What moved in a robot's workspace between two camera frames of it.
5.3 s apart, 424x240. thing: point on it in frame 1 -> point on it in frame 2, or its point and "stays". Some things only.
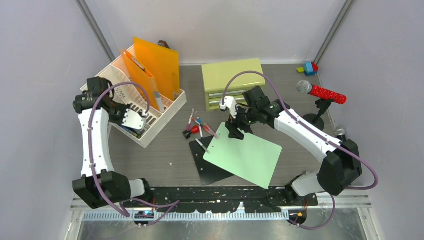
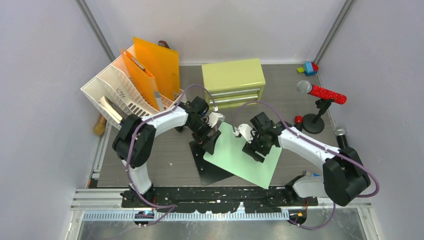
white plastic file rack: [126, 92] stays
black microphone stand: [316, 120] stays
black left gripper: [124, 108] -> [209, 146]
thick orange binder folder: [140, 76] stays
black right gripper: [234, 132] -> [250, 148]
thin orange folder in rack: [162, 63] stays
